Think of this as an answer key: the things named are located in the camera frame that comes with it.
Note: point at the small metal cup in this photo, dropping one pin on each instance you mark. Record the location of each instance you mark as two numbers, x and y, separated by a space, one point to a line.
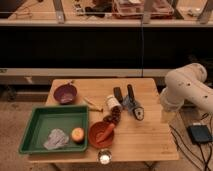
104 156

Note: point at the green plastic tray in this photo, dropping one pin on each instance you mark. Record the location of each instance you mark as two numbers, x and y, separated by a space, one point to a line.
45 119

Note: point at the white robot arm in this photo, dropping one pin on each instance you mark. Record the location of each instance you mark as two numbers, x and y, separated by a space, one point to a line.
187 83

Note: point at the orange bowl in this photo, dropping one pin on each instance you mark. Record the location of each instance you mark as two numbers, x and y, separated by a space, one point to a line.
95 131

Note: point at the orange carrot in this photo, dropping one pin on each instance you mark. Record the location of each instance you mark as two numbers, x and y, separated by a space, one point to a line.
106 133

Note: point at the white pill bottle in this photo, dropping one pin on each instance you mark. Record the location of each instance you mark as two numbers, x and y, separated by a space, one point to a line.
113 103

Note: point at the purple bowl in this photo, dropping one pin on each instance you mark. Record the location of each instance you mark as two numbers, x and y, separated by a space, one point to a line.
65 94

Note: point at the dark grape bunch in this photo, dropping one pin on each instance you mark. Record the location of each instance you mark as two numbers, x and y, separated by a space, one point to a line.
114 116

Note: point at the grey crumpled cloth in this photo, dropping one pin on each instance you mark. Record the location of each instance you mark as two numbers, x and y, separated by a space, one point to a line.
56 139

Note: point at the black power adapter box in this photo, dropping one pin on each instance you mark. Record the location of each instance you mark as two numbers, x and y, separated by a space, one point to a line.
199 134

